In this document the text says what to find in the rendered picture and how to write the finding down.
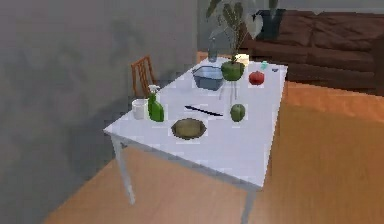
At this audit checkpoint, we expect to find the brown sofa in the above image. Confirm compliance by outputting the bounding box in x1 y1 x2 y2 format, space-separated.
240 9 384 98

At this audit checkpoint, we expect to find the blue glass dish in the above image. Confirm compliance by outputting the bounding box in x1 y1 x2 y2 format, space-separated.
192 65 225 92

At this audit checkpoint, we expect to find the green apple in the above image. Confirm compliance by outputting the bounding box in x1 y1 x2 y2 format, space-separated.
229 103 247 123

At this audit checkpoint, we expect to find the house plant in green pot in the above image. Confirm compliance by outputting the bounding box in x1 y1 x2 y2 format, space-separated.
205 0 280 82

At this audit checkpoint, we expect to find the cream candle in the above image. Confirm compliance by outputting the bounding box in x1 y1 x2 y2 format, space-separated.
235 53 251 68

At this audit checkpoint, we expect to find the red tomato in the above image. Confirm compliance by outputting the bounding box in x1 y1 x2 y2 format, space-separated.
248 70 266 86

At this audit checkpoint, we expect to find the green spray bottle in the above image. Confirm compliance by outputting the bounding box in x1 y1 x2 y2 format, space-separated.
147 84 165 123

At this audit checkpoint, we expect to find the grey glass bottle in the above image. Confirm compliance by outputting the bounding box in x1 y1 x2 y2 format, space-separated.
207 37 220 64

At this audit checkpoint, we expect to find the black knife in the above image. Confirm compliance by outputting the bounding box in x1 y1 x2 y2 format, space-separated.
184 104 224 118

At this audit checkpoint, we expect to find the dark blue pillow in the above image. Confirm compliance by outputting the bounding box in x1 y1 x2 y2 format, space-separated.
255 8 287 41

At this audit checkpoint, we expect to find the white table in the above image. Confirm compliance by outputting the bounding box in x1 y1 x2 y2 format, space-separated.
103 55 289 224

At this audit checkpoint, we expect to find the olive round bowl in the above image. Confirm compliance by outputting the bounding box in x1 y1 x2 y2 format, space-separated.
170 117 208 140

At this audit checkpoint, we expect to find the brown wooden chair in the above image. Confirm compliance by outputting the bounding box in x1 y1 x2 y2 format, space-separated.
130 55 158 98

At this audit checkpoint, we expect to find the white mug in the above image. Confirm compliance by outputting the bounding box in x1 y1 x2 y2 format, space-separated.
131 98 149 121

